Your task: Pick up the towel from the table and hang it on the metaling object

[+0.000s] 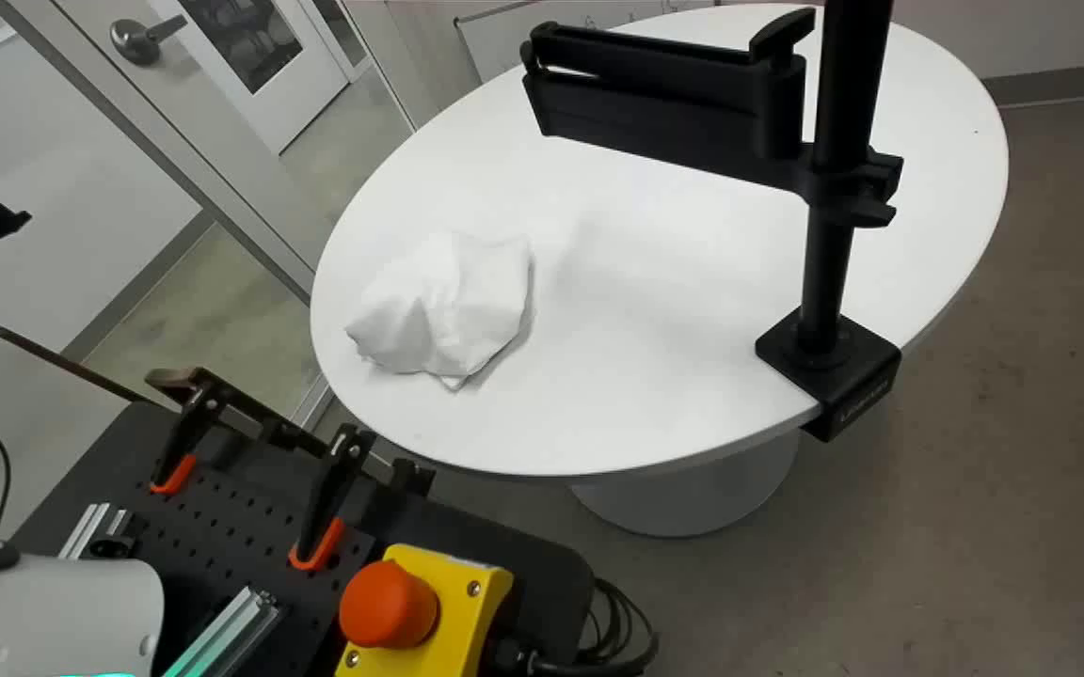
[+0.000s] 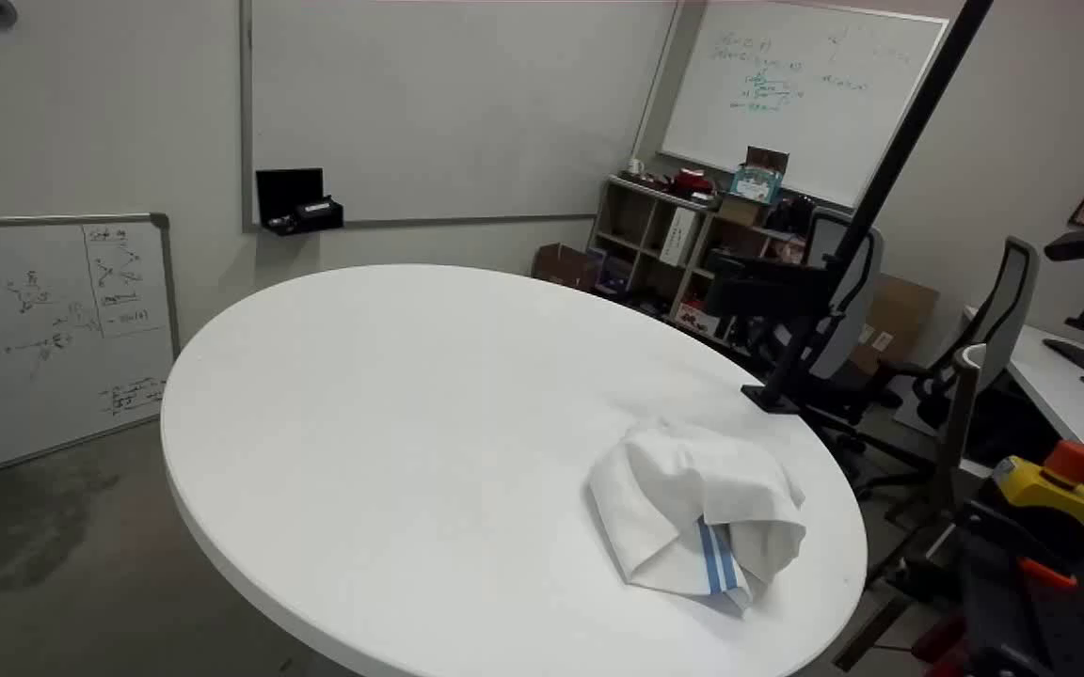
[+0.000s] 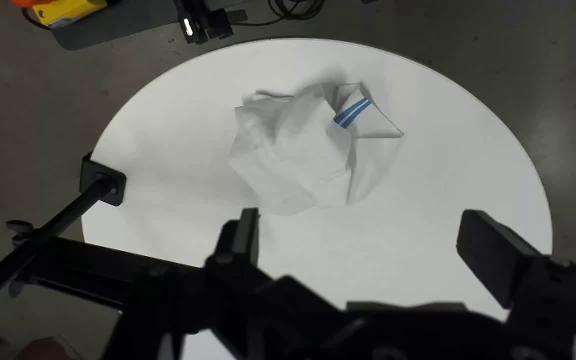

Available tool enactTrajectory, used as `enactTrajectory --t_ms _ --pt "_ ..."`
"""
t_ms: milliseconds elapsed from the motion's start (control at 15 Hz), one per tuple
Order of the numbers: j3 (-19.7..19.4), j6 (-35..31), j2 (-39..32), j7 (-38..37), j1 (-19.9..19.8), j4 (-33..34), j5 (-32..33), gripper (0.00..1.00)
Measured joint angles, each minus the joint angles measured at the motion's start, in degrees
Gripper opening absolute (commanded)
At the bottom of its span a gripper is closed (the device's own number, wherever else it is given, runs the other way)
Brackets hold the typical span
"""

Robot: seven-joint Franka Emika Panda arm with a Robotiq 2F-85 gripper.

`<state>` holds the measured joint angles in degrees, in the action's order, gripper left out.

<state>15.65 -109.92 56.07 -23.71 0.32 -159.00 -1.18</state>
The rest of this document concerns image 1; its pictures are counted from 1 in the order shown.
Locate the grey door frame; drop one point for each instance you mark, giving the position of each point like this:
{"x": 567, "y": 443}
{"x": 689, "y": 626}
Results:
{"x": 180, "y": 157}

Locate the white table pedestal base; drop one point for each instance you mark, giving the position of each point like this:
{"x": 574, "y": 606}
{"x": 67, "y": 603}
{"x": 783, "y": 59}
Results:
{"x": 694, "y": 497}

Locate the white door with window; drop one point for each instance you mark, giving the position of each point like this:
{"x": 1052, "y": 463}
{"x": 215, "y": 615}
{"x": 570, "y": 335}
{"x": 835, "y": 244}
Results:
{"x": 283, "y": 76}

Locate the short aluminium extrusion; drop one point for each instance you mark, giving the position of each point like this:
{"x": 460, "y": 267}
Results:
{"x": 93, "y": 528}

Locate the black perforated base board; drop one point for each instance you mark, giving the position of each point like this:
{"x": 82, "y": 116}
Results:
{"x": 244, "y": 528}

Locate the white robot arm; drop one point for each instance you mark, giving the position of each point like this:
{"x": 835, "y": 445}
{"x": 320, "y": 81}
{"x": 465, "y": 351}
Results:
{"x": 53, "y": 623}

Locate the yellow emergency stop red button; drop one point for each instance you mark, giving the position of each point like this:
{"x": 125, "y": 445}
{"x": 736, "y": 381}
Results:
{"x": 468, "y": 618}

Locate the long aluminium extrusion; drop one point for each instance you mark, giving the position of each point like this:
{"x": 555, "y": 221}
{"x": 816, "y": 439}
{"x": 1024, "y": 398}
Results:
{"x": 229, "y": 632}

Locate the white towel blue stripes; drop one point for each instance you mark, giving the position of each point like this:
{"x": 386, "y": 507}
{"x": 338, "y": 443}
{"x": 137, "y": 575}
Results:
{"x": 443, "y": 306}

